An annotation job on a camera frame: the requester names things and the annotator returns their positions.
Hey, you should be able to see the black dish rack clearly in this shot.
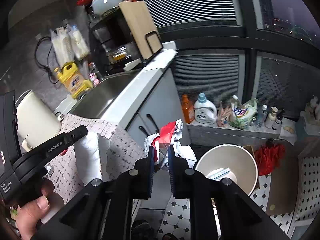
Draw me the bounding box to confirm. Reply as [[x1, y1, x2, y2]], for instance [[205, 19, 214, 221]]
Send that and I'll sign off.
[[86, 0, 163, 72]]

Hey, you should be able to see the teal box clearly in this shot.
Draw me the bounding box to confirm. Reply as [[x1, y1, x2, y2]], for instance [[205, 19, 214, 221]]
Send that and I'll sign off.
[[295, 115, 320, 147]]

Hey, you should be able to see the green white refill bag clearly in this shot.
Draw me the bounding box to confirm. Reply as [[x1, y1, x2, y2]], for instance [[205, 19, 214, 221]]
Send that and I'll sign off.
[[229, 95, 258, 130]]

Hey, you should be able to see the small pink label bottle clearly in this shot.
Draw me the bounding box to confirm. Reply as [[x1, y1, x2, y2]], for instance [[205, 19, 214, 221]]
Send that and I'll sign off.
[[89, 62, 103, 87]]

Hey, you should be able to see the white pump bottle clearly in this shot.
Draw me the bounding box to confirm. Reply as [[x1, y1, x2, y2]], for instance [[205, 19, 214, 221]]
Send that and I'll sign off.
[[264, 106, 278, 129]]

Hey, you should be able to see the small white towel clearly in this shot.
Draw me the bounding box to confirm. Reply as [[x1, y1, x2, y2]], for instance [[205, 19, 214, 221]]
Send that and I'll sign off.
[[279, 119, 298, 144]]

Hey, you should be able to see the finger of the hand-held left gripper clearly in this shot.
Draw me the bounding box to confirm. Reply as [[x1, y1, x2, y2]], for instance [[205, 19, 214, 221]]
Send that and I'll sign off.
[[32, 125, 88, 163]]

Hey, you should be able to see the pink packet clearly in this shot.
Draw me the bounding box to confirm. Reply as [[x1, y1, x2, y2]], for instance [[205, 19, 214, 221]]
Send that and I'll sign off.
[[216, 101, 232, 128]]

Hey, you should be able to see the red white wrapper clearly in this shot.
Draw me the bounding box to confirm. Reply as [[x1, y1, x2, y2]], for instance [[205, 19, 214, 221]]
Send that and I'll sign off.
[[144, 120, 198, 172]]

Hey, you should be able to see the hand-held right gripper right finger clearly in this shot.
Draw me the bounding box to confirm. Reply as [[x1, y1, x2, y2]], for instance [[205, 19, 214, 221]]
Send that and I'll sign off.
[[167, 144, 290, 240]]

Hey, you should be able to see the orange bottle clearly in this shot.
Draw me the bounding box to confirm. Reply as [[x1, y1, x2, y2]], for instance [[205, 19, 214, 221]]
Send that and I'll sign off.
[[181, 94, 195, 124]]

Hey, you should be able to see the steel pot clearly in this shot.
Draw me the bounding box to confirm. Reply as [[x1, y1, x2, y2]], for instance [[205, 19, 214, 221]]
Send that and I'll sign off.
[[106, 44, 134, 64]]

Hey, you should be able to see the white paper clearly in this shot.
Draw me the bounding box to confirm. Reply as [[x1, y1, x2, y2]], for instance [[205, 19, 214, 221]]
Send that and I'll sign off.
[[74, 131, 112, 187]]

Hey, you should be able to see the large wooden cutting board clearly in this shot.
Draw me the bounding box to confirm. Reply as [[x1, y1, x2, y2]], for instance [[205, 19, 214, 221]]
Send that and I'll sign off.
[[119, 0, 163, 58]]

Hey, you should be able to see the hanging black cable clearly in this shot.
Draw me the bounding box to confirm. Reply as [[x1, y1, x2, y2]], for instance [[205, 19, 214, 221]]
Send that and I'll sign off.
[[35, 36, 59, 84]]

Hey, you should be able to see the clear plastic bottle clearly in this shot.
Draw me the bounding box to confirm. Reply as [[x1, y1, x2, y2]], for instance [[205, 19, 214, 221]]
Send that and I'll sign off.
[[255, 104, 268, 129]]

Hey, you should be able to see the white black patterned tablecloth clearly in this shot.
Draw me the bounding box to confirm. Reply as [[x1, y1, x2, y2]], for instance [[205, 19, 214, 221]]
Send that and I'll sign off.
[[40, 114, 150, 205]]

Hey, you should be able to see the person's left hand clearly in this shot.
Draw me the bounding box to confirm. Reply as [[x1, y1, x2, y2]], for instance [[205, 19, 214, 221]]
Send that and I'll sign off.
[[15, 179, 55, 240]]

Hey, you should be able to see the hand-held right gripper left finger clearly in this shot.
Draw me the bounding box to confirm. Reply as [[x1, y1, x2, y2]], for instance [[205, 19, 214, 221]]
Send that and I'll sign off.
[[32, 145, 155, 240]]

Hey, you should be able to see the blue white packet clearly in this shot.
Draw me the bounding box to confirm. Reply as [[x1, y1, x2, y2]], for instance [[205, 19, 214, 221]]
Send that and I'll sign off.
[[207, 167, 237, 180]]

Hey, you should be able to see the white soap tray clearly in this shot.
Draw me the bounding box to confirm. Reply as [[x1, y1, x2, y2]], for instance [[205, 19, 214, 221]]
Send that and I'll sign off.
[[122, 59, 144, 71]]

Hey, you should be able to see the yellow dish soap bottle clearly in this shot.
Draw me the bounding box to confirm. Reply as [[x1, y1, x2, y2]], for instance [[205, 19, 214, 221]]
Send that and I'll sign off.
[[54, 62, 93, 100]]

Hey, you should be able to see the white bowl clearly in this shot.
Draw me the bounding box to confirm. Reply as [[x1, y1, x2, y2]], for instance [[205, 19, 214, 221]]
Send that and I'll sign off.
[[91, 0, 124, 15]]

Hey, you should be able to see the white detergent bottle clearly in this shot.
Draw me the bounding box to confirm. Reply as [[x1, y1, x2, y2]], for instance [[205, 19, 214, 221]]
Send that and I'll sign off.
[[194, 93, 217, 125]]

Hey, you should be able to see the dark pump bottle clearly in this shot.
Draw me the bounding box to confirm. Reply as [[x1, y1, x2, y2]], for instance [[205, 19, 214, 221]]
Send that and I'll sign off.
[[272, 109, 285, 130]]

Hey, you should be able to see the white sink cabinet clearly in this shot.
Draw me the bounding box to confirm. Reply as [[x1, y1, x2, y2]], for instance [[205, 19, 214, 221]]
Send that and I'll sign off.
[[125, 67, 192, 210]]

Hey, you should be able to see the white round trash bin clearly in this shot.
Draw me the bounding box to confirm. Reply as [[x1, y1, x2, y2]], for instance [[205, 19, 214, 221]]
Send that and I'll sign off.
[[194, 144, 258, 197]]

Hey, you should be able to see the hanging clear plastic bag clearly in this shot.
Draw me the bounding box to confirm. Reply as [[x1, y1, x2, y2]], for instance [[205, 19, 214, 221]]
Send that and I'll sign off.
[[50, 27, 74, 64], [67, 24, 90, 60]]

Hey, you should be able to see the brown board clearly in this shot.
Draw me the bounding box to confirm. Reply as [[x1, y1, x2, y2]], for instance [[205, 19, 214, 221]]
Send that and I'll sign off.
[[265, 155, 300, 215]]

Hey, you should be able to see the stainless steel sink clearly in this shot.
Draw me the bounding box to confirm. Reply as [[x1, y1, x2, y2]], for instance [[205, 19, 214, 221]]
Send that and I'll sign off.
[[69, 71, 140, 119]]

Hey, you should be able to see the cream electric kettle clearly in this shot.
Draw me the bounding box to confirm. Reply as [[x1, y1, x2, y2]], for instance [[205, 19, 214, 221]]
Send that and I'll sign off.
[[15, 90, 62, 153]]

